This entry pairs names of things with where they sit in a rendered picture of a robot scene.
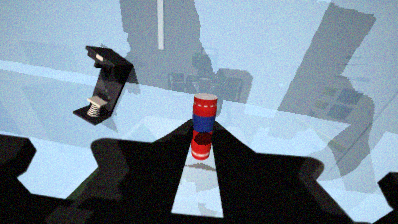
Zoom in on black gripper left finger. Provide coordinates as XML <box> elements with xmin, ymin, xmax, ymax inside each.
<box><xmin>90</xmin><ymin>119</ymin><xmax>193</xmax><ymax>212</ymax></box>

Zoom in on red and blue cylinder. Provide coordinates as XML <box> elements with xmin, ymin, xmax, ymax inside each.
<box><xmin>191</xmin><ymin>93</ymin><xmax>218</xmax><ymax>160</ymax></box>

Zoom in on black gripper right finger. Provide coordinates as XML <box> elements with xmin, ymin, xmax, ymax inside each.
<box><xmin>212</xmin><ymin>121</ymin><xmax>325</xmax><ymax>219</ymax></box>

